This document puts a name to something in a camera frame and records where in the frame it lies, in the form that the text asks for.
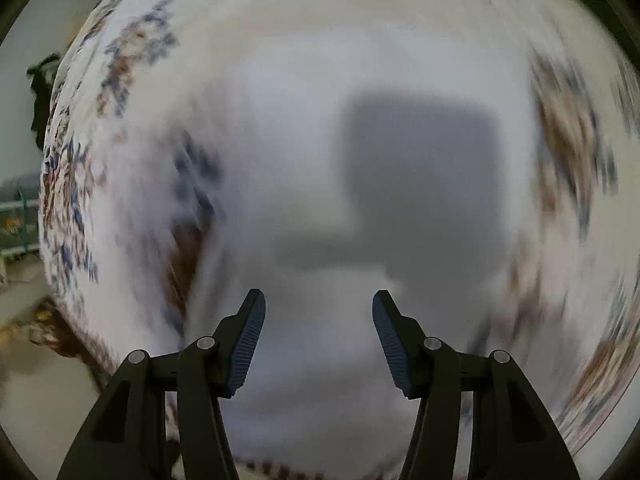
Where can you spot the floral fleece blanket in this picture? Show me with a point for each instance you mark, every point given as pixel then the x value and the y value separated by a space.
pixel 126 209

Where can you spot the brown patterned cloth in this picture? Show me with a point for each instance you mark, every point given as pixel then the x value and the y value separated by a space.
pixel 44 326

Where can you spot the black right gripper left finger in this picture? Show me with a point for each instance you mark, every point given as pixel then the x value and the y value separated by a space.
pixel 124 435

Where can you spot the black clothing on wall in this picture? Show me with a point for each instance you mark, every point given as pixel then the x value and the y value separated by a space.
pixel 41 76

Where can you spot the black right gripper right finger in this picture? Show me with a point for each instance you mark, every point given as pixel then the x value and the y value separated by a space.
pixel 513 435

